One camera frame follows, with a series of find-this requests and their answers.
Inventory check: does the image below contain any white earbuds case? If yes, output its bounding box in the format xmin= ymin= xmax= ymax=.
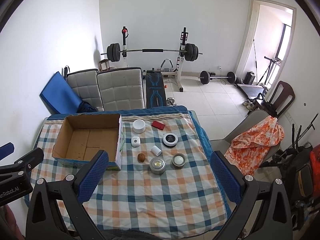
xmin=131 ymin=136 xmax=140 ymax=148

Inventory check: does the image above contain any gold rimmed white jar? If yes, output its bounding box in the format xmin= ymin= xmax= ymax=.
xmin=172 ymin=153 xmax=186 ymax=168

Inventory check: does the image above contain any silver metal tin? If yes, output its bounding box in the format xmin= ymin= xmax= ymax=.
xmin=149 ymin=157 xmax=167 ymax=175

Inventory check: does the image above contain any white round jar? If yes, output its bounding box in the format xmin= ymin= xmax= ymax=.
xmin=132 ymin=119 xmax=146 ymax=134

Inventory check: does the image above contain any small white cylinder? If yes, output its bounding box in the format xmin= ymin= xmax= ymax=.
xmin=151 ymin=145 xmax=162 ymax=157

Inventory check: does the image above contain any red rectangular case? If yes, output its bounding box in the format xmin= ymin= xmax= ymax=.
xmin=151 ymin=121 xmax=165 ymax=131

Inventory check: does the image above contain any orange white cloth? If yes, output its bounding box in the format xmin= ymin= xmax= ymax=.
xmin=225 ymin=115 xmax=285 ymax=175

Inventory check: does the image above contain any open cardboard box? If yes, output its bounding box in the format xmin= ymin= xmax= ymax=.
xmin=52 ymin=113 xmax=124 ymax=170

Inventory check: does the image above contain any plaid checkered tablecloth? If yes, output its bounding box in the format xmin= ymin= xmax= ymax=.
xmin=24 ymin=105 xmax=232 ymax=238

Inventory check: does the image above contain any blue folded mat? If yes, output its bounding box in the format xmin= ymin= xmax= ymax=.
xmin=40 ymin=72 xmax=82 ymax=114

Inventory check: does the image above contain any dark blue bag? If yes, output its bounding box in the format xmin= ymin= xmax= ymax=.
xmin=76 ymin=101 xmax=98 ymax=113

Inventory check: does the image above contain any right grey cushioned chair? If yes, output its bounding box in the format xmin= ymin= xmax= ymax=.
xmin=97 ymin=67 xmax=145 ymax=111

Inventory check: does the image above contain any grey cushioned chair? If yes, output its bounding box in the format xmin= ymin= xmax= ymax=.
xmin=97 ymin=67 xmax=145 ymax=111
xmin=66 ymin=69 xmax=104 ymax=112

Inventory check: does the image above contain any left grey cushioned chair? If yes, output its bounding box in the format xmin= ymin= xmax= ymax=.
xmin=66 ymin=69 xmax=104 ymax=112

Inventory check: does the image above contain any black treadmill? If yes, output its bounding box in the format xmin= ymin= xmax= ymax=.
xmin=236 ymin=84 xmax=268 ymax=99

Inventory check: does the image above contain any dark wooden chair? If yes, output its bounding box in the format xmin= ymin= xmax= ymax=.
xmin=253 ymin=81 xmax=296 ymax=118

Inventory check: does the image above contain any black blue sit-up bench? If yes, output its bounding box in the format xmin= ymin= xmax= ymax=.
xmin=145 ymin=71 xmax=167 ymax=108

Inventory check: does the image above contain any short barbell on floor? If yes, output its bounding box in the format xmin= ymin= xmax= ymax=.
xmin=199 ymin=70 xmax=236 ymax=85

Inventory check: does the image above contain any white barbell rack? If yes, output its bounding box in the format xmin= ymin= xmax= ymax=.
xmin=121 ymin=26 xmax=188 ymax=92

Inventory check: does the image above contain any long barbell with plates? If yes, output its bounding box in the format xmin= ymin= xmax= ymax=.
xmin=101 ymin=43 xmax=202 ymax=62

